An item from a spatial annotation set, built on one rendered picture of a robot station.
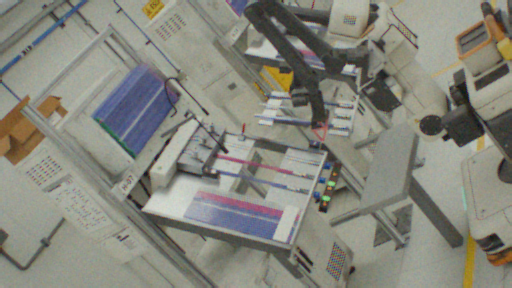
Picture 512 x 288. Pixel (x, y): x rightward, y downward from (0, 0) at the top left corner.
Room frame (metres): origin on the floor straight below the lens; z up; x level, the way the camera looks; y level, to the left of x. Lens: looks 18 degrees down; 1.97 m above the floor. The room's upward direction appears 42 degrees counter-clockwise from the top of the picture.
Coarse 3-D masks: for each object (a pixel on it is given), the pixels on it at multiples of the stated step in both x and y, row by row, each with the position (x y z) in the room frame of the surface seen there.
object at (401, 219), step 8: (304, 128) 3.33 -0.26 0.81; (312, 136) 3.31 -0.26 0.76; (328, 144) 3.30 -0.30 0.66; (336, 152) 3.31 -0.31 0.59; (344, 160) 3.32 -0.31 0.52; (344, 168) 3.30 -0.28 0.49; (352, 168) 3.33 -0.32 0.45; (352, 176) 3.29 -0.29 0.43; (360, 176) 3.33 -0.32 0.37; (360, 184) 3.29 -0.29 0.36; (384, 208) 3.31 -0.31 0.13; (400, 208) 3.40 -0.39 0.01; (408, 208) 3.34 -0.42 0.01; (392, 216) 3.32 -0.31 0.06; (400, 216) 3.34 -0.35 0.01; (408, 216) 3.28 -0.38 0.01; (376, 224) 3.45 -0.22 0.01; (400, 224) 3.27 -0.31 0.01; (408, 224) 3.21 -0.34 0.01; (376, 232) 3.39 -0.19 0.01; (384, 232) 3.32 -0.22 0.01; (400, 232) 3.21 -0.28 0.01; (408, 232) 3.16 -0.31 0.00; (376, 240) 3.32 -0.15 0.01; (384, 240) 3.26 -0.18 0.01
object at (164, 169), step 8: (192, 120) 3.33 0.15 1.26; (200, 120) 3.32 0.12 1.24; (184, 128) 3.27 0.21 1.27; (192, 128) 3.27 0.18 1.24; (176, 136) 3.22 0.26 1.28; (184, 136) 3.21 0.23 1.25; (192, 136) 3.23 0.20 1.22; (176, 144) 3.16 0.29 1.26; (184, 144) 3.16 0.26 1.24; (168, 152) 3.11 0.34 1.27; (176, 152) 3.11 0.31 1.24; (160, 160) 3.07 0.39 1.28; (168, 160) 3.06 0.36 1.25; (176, 160) 3.08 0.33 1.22; (152, 168) 3.02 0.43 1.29; (160, 168) 3.01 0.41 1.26; (168, 168) 3.01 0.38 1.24; (176, 168) 3.09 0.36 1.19; (152, 176) 3.01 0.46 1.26; (160, 176) 2.99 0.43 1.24; (168, 176) 3.01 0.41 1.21; (152, 184) 3.04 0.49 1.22; (160, 184) 3.01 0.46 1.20; (152, 192) 3.06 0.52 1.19
